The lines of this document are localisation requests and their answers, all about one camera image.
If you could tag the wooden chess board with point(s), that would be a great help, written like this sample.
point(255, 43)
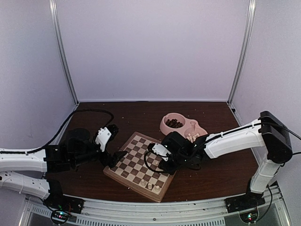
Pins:
point(132, 168)

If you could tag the pink double bowl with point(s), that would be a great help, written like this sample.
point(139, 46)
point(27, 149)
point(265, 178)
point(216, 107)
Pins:
point(189, 125)

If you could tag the aluminium frame post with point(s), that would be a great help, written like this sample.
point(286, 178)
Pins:
point(242, 57)
point(62, 54)

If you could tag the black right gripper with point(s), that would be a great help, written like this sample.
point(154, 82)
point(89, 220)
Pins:
point(170, 170)

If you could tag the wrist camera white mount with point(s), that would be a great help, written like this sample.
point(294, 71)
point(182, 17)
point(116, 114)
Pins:
point(104, 135)
point(159, 149)

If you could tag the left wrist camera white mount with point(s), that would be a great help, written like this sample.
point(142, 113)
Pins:
point(104, 135)

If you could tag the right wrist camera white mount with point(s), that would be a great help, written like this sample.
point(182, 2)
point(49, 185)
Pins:
point(159, 149)

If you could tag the white chess pieces pile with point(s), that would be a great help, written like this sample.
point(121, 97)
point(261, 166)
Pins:
point(192, 136)

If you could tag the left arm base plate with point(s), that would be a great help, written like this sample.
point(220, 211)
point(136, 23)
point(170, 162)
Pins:
point(65, 203)

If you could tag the right aluminium frame post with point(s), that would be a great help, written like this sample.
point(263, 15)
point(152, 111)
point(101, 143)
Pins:
point(242, 57)

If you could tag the left aluminium frame post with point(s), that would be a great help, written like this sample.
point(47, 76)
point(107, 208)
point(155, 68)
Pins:
point(62, 54)

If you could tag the front aluminium rail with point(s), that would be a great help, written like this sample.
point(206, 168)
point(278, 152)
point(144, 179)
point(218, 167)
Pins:
point(211, 212)

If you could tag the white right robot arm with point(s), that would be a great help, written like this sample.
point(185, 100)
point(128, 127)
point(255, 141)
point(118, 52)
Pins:
point(266, 131)

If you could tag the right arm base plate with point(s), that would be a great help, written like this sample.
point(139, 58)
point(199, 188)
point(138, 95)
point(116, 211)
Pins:
point(243, 202)

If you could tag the dark chess pieces pile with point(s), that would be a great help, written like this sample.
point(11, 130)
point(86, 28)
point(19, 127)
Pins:
point(174, 123)

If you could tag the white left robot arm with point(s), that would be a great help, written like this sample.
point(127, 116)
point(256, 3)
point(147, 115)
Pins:
point(77, 149)

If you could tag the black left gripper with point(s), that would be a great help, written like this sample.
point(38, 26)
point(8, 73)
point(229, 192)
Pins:
point(116, 157)

